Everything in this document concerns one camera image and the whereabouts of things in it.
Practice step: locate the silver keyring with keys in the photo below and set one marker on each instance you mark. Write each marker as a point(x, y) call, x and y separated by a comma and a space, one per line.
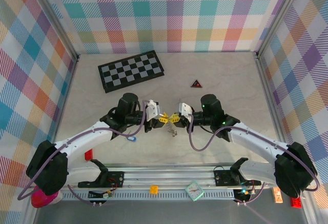
point(171, 129)

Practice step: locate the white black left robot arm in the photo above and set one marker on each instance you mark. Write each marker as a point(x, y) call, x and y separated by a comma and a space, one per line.
point(77, 142)

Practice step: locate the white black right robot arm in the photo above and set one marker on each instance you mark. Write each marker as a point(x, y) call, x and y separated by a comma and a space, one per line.
point(256, 137)

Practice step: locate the red black triangle piece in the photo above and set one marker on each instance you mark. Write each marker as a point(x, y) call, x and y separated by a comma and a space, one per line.
point(196, 84)

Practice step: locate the black grey folding chessboard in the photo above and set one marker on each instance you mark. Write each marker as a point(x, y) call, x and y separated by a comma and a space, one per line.
point(130, 71)

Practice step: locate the small red block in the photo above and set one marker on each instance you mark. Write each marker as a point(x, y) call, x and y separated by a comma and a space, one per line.
point(89, 155)

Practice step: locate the teal alarm clock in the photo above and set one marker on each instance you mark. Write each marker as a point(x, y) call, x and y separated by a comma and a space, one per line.
point(194, 190)

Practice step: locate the small yellow brick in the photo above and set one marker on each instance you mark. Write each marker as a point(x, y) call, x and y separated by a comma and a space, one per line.
point(154, 189)

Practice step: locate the small black controller board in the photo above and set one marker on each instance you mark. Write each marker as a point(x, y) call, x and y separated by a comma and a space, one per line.
point(106, 195)
point(243, 195)

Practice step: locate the orange wooden piece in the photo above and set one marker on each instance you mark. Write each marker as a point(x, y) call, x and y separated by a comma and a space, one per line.
point(277, 195)

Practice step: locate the red toy brick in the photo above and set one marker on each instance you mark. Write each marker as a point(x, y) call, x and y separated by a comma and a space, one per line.
point(296, 203)

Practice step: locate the pink and white roll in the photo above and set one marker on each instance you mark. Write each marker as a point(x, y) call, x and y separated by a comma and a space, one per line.
point(41, 200)

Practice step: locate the aluminium mounting rail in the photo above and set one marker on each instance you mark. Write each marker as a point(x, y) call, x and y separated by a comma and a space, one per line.
point(166, 176)

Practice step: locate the aluminium frame bar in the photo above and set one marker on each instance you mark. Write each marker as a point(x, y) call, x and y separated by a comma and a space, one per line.
point(55, 21)
point(63, 106)
point(272, 106)
point(279, 19)

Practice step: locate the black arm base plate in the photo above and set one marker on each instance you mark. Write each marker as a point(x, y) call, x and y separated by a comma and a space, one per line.
point(221, 178)
point(118, 180)

